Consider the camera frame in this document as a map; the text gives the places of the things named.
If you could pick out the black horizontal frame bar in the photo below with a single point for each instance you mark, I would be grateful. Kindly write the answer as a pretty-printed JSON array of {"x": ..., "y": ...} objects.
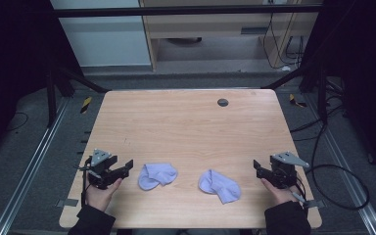
[{"x": 176, "y": 10}]

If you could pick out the person's right hand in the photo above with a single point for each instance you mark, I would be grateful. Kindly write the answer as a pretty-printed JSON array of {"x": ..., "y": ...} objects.
[{"x": 282, "y": 196}]

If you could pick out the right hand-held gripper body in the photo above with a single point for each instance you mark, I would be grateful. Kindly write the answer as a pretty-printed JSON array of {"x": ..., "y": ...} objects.
[{"x": 282, "y": 174}]

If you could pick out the grey tape strip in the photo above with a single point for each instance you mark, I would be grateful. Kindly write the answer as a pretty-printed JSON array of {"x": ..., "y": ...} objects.
[
  {"x": 315, "y": 204},
  {"x": 68, "y": 202}
]

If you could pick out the person's left hand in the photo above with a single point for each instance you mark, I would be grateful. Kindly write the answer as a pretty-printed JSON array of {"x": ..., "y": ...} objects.
[{"x": 99, "y": 197}]

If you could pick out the black metal stand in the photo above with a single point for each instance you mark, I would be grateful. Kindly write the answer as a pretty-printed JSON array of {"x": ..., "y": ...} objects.
[
  {"x": 51, "y": 98},
  {"x": 321, "y": 94}
]

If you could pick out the aluminium floor rail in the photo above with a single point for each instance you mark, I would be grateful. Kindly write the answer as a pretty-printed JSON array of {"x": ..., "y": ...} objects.
[
  {"x": 346, "y": 169},
  {"x": 29, "y": 166}
]

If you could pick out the dark curtain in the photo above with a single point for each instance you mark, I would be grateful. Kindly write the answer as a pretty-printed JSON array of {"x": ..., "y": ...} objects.
[
  {"x": 362, "y": 65},
  {"x": 13, "y": 71}
]

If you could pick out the grey round table grommet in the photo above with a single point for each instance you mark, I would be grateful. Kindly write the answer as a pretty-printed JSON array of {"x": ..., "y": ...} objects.
[{"x": 222, "y": 102}]

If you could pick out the white cabinet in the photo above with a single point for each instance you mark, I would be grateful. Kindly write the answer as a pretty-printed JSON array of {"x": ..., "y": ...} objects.
[{"x": 104, "y": 39}]

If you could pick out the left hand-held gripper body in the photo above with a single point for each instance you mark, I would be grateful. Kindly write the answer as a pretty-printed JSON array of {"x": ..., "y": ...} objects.
[{"x": 102, "y": 178}]

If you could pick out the yellow black striped tape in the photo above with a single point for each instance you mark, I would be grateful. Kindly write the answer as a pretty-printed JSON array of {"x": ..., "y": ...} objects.
[
  {"x": 295, "y": 101},
  {"x": 85, "y": 104}
]

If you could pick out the light purple sock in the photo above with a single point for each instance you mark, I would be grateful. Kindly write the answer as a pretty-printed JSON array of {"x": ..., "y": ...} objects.
[
  {"x": 220, "y": 186},
  {"x": 156, "y": 174}
]

